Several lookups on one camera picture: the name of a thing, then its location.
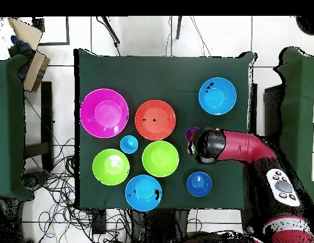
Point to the purple cup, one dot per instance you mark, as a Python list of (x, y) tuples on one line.
[(190, 133)]

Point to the orange bowl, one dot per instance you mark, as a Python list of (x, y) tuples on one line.
[(155, 120)]

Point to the light blue bowl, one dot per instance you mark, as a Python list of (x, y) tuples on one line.
[(143, 193), (217, 96)]

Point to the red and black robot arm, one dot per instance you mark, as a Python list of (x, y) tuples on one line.
[(248, 149)]

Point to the green bowl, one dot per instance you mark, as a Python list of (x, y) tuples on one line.
[(111, 167), (160, 158)]

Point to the small dark blue bowl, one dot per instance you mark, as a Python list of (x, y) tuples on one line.
[(199, 184)]

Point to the light blue cup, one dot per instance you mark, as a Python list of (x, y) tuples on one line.
[(129, 144)]

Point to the dark green table cloth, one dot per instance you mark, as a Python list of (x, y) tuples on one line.
[(159, 73)]

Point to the black metal stand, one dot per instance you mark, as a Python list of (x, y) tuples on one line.
[(272, 114), (46, 114)]

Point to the pink bowl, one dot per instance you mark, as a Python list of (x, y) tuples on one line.
[(104, 113)]

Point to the green cloth side table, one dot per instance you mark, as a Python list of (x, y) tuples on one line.
[(8, 126), (298, 101)]

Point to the black tripod leg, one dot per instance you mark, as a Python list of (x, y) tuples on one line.
[(179, 27), (111, 31)]

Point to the brown cardboard box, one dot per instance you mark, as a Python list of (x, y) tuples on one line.
[(35, 72)]

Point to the brown cardboard sheet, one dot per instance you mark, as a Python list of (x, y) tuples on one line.
[(26, 33)]

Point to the black pedestal leg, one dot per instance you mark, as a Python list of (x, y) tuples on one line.
[(35, 180)]

